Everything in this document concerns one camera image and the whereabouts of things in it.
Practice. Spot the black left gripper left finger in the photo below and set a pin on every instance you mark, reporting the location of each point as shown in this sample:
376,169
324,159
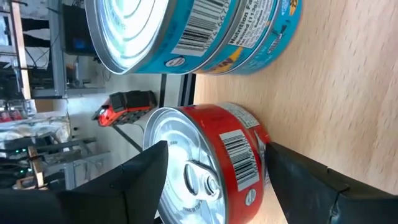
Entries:
93,205

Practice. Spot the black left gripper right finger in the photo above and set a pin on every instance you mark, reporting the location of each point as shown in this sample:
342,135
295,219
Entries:
311,199

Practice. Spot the red tuna can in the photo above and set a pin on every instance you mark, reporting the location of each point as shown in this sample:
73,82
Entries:
211,143

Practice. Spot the wooden shelf board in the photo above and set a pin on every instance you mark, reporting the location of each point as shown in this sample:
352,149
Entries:
342,109

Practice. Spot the grey metal rack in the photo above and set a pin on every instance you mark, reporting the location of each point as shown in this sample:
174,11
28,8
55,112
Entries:
77,155

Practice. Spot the silver foil sheet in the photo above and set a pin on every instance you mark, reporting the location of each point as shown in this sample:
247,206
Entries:
31,126

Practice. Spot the red black equipment case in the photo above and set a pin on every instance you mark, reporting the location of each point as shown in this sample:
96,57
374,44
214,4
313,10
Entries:
124,107

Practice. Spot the grey metal shelving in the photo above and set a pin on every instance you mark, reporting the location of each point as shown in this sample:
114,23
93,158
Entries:
57,62

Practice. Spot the black computer box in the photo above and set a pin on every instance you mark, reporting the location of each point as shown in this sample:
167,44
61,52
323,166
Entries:
77,31

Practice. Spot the black metal shelf frame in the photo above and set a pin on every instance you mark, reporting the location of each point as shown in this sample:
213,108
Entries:
188,90

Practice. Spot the wooden post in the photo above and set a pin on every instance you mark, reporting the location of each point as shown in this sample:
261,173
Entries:
20,46

